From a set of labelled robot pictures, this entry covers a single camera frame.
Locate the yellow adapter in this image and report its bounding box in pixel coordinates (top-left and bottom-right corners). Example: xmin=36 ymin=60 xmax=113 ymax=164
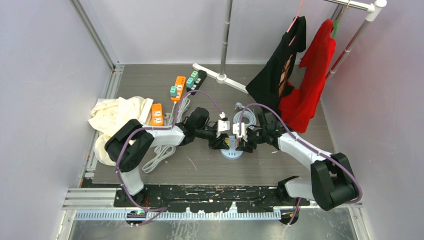
xmin=224 ymin=137 xmax=231 ymax=147

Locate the round blue power socket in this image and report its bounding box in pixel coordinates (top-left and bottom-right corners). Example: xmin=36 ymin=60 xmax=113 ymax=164
xmin=219 ymin=135 xmax=243 ymax=160

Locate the orange power strip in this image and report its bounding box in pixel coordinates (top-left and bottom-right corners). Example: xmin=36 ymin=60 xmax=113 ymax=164
xmin=170 ymin=76 xmax=186 ymax=103
xmin=150 ymin=103 xmax=164 ymax=127

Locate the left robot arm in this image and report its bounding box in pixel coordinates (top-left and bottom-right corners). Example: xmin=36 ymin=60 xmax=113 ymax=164
xmin=104 ymin=107 xmax=231 ymax=207

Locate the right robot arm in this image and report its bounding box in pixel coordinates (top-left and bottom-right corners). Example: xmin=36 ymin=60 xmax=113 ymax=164
xmin=232 ymin=110 xmax=362 ymax=211

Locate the red hanging garment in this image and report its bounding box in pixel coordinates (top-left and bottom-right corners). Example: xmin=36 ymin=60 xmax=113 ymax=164
xmin=278 ymin=19 xmax=336 ymax=133

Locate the black hanging garment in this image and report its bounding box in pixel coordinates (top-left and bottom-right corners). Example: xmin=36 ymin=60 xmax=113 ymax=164
xmin=245 ymin=16 xmax=307 ymax=111

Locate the white clothes rack stand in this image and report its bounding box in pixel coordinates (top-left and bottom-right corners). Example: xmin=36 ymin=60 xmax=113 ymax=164
xmin=192 ymin=0 xmax=248 ymax=94

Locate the teal adapter on black strip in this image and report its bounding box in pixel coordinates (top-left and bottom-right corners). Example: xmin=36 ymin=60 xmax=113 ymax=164
xmin=185 ymin=77 xmax=195 ymax=89

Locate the teal adapter on orange strip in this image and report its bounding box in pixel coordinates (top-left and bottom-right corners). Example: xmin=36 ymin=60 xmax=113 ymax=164
xmin=169 ymin=86 xmax=178 ymax=98

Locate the black power strip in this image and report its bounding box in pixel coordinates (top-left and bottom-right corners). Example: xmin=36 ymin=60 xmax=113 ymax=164
xmin=185 ymin=70 xmax=208 ymax=92

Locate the green adapter on black strip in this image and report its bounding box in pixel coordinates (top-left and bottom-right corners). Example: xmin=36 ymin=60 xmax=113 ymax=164
xmin=190 ymin=70 xmax=199 ymax=81

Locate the cream cloth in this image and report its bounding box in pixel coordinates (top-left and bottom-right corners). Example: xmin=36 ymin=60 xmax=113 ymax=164
xmin=88 ymin=96 xmax=145 ymax=166

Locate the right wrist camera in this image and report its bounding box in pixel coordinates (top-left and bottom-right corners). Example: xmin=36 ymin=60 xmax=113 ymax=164
xmin=232 ymin=122 xmax=248 ymax=142

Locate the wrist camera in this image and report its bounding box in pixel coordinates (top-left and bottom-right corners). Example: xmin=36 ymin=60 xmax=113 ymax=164
xmin=232 ymin=122 xmax=248 ymax=142
xmin=216 ymin=120 xmax=231 ymax=138

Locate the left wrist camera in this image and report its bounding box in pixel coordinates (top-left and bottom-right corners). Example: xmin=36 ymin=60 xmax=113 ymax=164
xmin=216 ymin=120 xmax=231 ymax=138

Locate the white cable of far strips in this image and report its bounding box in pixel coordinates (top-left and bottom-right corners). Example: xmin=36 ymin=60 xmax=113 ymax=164
xmin=163 ymin=94 xmax=192 ymax=128

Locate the white bundled cable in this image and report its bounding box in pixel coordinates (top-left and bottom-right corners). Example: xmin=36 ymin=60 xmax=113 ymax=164
xmin=141 ymin=144 xmax=177 ymax=174

